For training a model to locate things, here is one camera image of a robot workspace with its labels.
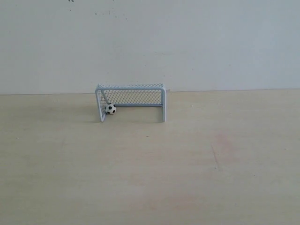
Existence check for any small black-white soccer ball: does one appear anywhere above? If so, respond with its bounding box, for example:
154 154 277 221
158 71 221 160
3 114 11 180
105 103 116 115

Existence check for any small white soccer goal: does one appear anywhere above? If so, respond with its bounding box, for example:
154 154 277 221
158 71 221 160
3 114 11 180
95 83 167 122

